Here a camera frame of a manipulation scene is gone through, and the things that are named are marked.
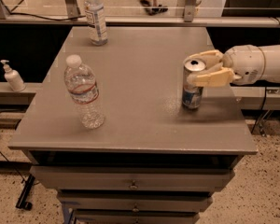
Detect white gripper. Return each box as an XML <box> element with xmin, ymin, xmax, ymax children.
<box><xmin>184</xmin><ymin>45</ymin><xmax>265</xmax><ymax>87</ymax></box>

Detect silver blue redbull can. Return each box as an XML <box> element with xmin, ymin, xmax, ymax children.
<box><xmin>182</xmin><ymin>58</ymin><xmax>206</xmax><ymax>109</ymax></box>

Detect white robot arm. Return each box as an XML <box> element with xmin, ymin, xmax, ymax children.
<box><xmin>184</xmin><ymin>45</ymin><xmax>280</xmax><ymax>87</ymax></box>

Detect walking person legs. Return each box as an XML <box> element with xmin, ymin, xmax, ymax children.
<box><xmin>139</xmin><ymin>0</ymin><xmax>168</xmax><ymax>16</ymax></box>

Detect grey drawer cabinet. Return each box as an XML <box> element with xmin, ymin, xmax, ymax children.
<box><xmin>8</xmin><ymin>26</ymin><xmax>259</xmax><ymax>224</ymax></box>

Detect clear water bottle red label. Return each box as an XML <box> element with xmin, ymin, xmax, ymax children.
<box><xmin>64</xmin><ymin>54</ymin><xmax>105</xmax><ymax>129</ymax></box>

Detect water bottle blue white label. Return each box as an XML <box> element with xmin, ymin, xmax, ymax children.
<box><xmin>84</xmin><ymin>0</ymin><xmax>108</xmax><ymax>46</ymax></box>

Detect top grey drawer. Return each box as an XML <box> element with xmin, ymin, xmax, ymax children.
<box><xmin>31</xmin><ymin>166</ymin><xmax>234</xmax><ymax>192</ymax></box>

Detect grey drawer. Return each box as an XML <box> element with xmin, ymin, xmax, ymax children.
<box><xmin>31</xmin><ymin>166</ymin><xmax>234</xmax><ymax>192</ymax></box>
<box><xmin>58</xmin><ymin>192</ymin><xmax>213</xmax><ymax>213</ymax></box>
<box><xmin>75</xmin><ymin>210</ymin><xmax>199</xmax><ymax>224</ymax></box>

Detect middle grey drawer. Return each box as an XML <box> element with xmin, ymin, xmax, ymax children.
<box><xmin>58</xmin><ymin>192</ymin><xmax>213</xmax><ymax>213</ymax></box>

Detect bottom grey drawer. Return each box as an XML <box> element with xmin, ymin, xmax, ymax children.
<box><xmin>75</xmin><ymin>210</ymin><xmax>199</xmax><ymax>224</ymax></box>

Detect white pump lotion bottle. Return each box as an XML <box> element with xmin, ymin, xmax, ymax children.
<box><xmin>0</xmin><ymin>60</ymin><xmax>26</xmax><ymax>91</ymax></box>

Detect black cable at right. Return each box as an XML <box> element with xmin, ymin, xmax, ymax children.
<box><xmin>251</xmin><ymin>87</ymin><xmax>269</xmax><ymax>134</ymax></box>

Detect grey metal railing frame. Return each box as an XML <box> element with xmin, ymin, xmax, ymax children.
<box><xmin>0</xmin><ymin>0</ymin><xmax>280</xmax><ymax>27</ymax></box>

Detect black cable on ledge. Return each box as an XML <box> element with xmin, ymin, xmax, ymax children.
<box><xmin>8</xmin><ymin>12</ymin><xmax>87</xmax><ymax>21</ymax></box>

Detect black cable on floor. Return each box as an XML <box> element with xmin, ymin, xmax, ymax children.
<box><xmin>0</xmin><ymin>109</ymin><xmax>28</xmax><ymax>184</ymax></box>

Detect black metal foot bracket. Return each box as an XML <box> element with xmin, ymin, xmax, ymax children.
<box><xmin>16</xmin><ymin>175</ymin><xmax>35</xmax><ymax>211</ymax></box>

